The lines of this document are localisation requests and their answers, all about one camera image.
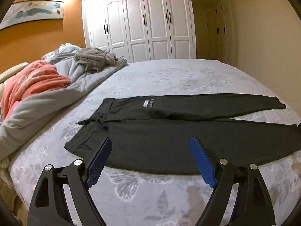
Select bed with butterfly sheet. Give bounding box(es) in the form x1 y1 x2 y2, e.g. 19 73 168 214
0 59 301 226

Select white wardrobe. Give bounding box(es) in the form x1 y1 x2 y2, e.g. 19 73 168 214
81 0 197 63

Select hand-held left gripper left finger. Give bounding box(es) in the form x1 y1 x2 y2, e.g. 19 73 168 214
27 137 112 226

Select dark grey pants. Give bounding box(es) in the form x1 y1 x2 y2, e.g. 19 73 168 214
65 93 301 176

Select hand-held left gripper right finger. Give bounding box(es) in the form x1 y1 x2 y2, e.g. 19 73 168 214
189 136 276 226

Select crumpled grey garment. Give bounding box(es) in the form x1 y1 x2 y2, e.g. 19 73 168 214
74 47 118 73

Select grey duvet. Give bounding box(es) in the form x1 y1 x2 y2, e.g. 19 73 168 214
0 44 128 167

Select orange blanket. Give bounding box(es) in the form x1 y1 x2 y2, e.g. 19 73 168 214
0 60 72 120

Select cream headboard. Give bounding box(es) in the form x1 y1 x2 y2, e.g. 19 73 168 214
0 62 29 95

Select framed feather picture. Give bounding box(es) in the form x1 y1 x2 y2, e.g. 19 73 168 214
0 0 65 31

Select beige built-in cupboard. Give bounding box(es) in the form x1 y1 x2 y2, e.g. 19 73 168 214
204 0 236 63

